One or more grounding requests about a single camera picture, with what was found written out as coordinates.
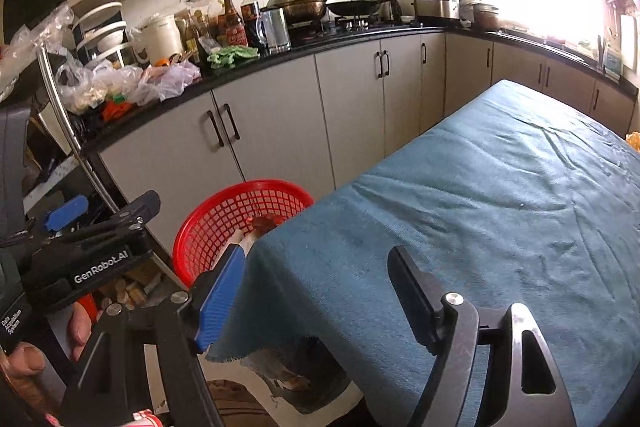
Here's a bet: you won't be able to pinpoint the brown pot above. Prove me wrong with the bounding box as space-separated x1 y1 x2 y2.
472 4 501 32

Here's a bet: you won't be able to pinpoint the small white barcode box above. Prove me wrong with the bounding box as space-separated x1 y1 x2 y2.
231 231 258 255

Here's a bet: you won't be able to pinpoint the yellow cap sauce bottle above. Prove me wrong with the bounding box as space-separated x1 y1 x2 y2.
240 0 263 48

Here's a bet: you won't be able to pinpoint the chrome rail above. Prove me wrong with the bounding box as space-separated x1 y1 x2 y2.
37 49 123 212

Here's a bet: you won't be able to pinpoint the blue tablecloth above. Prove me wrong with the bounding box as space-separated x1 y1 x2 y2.
205 79 640 427

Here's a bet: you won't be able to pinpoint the red label sauce bottle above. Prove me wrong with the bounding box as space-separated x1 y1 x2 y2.
217 0 248 48

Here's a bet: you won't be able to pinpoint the white pot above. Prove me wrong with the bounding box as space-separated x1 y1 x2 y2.
459 0 482 28

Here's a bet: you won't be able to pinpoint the gas stove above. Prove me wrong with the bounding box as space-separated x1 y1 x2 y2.
290 17 416 45

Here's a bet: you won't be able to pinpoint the red plastic basket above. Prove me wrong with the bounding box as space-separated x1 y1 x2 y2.
172 179 316 288

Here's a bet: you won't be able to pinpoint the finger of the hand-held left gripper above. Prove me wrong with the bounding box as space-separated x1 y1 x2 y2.
42 195 90 232
50 190 162 241

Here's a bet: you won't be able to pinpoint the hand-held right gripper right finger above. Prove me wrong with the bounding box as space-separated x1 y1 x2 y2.
386 245 577 427

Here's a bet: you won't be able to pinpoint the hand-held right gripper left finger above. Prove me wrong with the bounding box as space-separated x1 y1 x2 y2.
59 247 247 427

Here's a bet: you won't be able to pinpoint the steel rice cooker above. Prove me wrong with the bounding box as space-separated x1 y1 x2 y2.
413 0 461 26

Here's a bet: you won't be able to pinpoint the person's left hand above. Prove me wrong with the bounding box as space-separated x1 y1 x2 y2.
0 299 98 413

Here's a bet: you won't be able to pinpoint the black wok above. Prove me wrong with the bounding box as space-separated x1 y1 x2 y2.
327 0 383 18

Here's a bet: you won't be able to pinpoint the crumpled clear plastic bags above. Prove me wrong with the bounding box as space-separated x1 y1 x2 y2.
0 4 76 102

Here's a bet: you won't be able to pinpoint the white tiered dish rack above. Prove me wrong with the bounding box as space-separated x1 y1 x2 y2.
72 1 131 62

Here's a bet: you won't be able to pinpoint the black kitchen countertop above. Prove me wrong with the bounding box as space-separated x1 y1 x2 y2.
75 24 640 148

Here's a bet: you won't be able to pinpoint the grey base cabinets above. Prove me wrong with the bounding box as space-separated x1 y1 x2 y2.
97 32 638 258

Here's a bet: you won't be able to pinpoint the green cloth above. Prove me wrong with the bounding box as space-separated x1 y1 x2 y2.
206 46 261 70

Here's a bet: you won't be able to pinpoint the pile of plastic bags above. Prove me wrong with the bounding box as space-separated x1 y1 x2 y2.
55 57 203 115

